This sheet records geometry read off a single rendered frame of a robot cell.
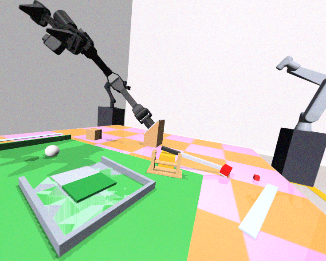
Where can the white golf ball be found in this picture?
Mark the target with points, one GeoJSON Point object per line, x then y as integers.
{"type": "Point", "coordinates": [52, 151]}

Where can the small red cube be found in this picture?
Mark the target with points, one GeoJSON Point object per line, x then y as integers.
{"type": "Point", "coordinates": [256, 177]}

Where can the large green flat mat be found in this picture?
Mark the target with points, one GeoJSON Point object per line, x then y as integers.
{"type": "Point", "coordinates": [158, 227]}

